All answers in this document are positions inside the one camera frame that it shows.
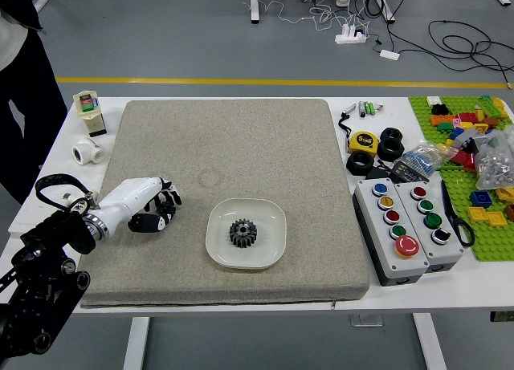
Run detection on long green toy brick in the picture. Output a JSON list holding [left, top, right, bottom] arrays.
[[477, 96, 503, 119]]

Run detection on grey table bracket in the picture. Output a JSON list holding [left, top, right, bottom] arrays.
[[349, 313, 383, 328]]

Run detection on big black hex nut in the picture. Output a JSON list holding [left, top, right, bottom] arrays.
[[346, 151, 376, 175], [377, 138, 406, 161], [380, 127, 404, 143]]

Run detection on grey toy piece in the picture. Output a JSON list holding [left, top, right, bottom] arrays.
[[455, 128, 489, 148]]

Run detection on grey five-button control box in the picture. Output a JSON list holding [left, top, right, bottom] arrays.
[[352, 178, 430, 287]]

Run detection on white power strip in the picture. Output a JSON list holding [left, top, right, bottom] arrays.
[[335, 24, 369, 45]]

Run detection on green brick baseplate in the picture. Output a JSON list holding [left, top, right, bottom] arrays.
[[408, 96, 514, 262]]

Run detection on grey four-button control box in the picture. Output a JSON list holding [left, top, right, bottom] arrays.
[[394, 180, 464, 274]]

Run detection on plastic bag silver nuts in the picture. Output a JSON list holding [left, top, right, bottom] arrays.
[[473, 128, 514, 190]]

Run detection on white pipe tee fitting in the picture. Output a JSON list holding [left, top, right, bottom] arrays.
[[71, 136, 106, 166]]

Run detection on grey-brown mat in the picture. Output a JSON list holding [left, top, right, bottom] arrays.
[[73, 98, 371, 309]]

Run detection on orange toy brick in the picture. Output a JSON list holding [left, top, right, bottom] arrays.
[[430, 114, 459, 128]]

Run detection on person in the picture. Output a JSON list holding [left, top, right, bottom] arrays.
[[0, 0, 68, 205]]

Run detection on blue square toy brick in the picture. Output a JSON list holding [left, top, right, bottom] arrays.
[[470, 190, 494, 208]]

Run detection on big red toy brick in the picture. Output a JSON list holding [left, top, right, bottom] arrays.
[[451, 149, 477, 173]]

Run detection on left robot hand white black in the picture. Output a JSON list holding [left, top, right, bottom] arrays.
[[96, 176, 184, 238]]

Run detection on white cable tangle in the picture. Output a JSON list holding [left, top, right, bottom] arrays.
[[242, 0, 373, 35]]

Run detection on flash drive black lanyard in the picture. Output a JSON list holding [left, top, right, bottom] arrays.
[[338, 103, 358, 139]]

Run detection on big black gear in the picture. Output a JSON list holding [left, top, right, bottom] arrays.
[[228, 218, 259, 250]]

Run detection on black cable with plug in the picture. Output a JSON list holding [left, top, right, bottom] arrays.
[[360, 0, 399, 54]]

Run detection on black flat pouch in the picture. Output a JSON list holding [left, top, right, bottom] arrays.
[[367, 165, 397, 182]]

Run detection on plastic bag blue parts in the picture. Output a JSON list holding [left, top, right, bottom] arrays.
[[401, 141, 447, 174]]

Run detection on white square plate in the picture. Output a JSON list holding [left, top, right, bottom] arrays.
[[205, 197, 288, 270]]

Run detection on yellow tape measure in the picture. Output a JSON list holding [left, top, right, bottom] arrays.
[[347, 130, 379, 157]]

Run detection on black display module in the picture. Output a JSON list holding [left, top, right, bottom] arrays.
[[391, 161, 430, 185]]

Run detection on beige switch box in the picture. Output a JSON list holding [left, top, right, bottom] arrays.
[[73, 90, 108, 138]]

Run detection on long black floor cable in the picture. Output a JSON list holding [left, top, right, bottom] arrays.
[[427, 19, 514, 86]]

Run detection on black scissors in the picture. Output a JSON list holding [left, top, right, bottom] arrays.
[[440, 180, 476, 249]]

